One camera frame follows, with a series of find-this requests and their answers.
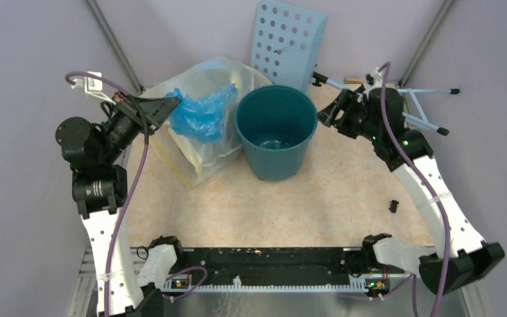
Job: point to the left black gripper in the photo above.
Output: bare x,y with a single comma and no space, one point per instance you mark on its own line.
158,109

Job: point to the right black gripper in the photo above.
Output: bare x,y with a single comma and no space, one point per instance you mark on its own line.
346,101

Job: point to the blue plastic trash bag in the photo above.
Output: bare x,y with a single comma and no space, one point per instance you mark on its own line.
202,119

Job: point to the teal plastic trash bin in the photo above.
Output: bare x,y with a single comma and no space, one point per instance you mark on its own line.
275,124

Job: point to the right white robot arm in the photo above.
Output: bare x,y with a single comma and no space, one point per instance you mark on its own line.
460,255

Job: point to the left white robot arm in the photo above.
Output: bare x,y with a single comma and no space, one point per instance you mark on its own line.
102,194

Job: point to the translucent white bag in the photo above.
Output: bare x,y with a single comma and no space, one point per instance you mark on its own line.
190,161

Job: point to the light blue perforated stool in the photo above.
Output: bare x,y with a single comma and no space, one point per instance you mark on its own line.
286,45

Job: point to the small black clip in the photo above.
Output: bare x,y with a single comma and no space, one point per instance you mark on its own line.
393,205

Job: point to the left aluminium frame post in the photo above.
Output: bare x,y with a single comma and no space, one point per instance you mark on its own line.
113,43

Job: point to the aluminium frame post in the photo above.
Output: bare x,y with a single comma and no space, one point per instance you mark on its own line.
113,43
426,41

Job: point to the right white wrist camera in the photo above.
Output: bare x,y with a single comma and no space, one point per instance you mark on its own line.
371,81

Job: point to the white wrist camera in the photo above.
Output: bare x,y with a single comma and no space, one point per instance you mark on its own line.
371,81
92,87

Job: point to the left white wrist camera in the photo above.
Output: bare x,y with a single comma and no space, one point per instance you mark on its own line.
92,87

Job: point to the right aluminium frame post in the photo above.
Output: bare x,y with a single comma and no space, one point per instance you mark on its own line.
426,41

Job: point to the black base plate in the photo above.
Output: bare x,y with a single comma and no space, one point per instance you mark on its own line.
276,266

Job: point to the white cable duct strip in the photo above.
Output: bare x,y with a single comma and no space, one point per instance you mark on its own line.
357,285

